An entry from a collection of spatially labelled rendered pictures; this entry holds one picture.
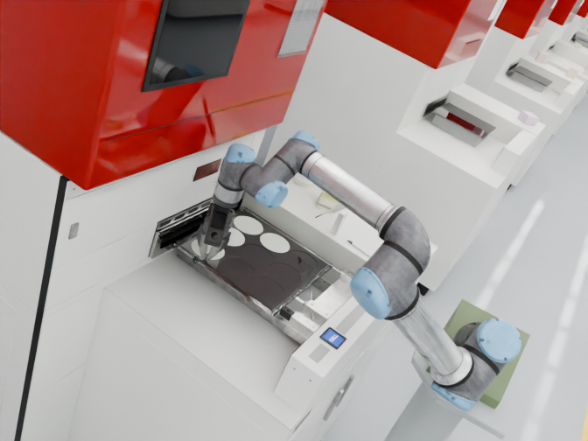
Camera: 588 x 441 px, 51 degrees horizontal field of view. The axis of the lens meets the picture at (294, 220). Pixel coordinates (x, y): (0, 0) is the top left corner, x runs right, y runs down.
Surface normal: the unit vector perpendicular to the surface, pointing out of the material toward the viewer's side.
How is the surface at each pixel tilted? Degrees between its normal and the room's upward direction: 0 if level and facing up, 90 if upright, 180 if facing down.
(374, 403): 0
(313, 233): 90
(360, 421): 0
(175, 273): 0
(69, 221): 90
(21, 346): 90
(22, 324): 90
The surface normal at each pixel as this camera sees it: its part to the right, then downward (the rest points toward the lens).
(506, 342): 0.07, -0.39
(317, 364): 0.33, -0.80
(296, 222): -0.49, 0.30
